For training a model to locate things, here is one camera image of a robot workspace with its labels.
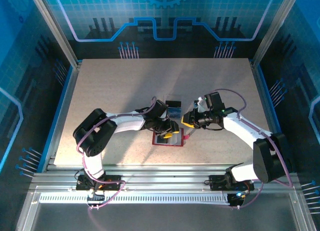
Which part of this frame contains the red leather card holder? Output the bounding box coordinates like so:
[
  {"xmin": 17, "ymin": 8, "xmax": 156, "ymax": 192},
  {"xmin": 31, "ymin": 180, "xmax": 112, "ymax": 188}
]
[{"xmin": 151, "ymin": 127, "xmax": 195, "ymax": 147}]

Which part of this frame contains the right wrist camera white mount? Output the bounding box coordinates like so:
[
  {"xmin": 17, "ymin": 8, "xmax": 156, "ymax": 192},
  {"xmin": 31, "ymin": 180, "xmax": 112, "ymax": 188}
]
[{"xmin": 193, "ymin": 97, "xmax": 208, "ymax": 114}]

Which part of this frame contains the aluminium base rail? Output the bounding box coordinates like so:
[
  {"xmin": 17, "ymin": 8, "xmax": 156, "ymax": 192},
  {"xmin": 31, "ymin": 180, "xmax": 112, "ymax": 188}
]
[{"xmin": 29, "ymin": 164, "xmax": 305, "ymax": 194}]

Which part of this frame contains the aluminium side rail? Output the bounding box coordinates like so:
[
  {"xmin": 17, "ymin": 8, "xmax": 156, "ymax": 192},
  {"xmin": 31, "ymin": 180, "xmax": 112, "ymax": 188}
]
[
  {"xmin": 41, "ymin": 62, "xmax": 83, "ymax": 173},
  {"xmin": 249, "ymin": 59, "xmax": 295, "ymax": 173}
]

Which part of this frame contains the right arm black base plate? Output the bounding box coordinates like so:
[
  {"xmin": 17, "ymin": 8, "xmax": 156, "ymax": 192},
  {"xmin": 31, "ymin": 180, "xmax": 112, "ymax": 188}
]
[{"xmin": 208, "ymin": 174, "xmax": 256, "ymax": 192}]

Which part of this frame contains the white slotted cable duct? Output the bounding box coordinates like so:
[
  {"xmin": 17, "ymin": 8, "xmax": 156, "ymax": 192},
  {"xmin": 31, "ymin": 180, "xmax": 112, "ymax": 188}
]
[{"xmin": 38, "ymin": 193, "xmax": 231, "ymax": 205}]

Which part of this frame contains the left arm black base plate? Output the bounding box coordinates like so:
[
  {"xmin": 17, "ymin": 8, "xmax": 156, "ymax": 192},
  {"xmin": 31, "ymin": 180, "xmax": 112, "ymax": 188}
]
[{"xmin": 75, "ymin": 174, "xmax": 124, "ymax": 192}]

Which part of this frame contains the aluminium frame post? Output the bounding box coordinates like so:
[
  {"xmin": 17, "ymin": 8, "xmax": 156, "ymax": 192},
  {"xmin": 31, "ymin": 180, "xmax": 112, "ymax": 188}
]
[
  {"xmin": 27, "ymin": 0, "xmax": 81, "ymax": 68},
  {"xmin": 250, "ymin": 0, "xmax": 302, "ymax": 67}
]

